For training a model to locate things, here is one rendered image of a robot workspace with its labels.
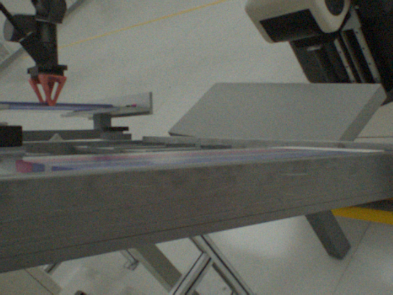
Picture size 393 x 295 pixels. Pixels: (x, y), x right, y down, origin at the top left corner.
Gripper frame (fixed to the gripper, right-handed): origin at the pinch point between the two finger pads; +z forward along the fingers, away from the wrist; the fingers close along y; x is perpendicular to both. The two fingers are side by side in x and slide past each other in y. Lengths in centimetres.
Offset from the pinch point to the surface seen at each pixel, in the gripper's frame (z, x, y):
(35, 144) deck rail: 10.2, -10.8, 15.4
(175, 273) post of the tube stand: 55, 47, -9
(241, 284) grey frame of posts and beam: 56, 55, 14
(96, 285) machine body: 41.2, -1.6, 22.8
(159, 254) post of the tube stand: 47, 41, -9
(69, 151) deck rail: 12.1, -3.1, 15.6
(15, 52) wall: -153, 286, -707
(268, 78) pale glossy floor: -24, 162, -57
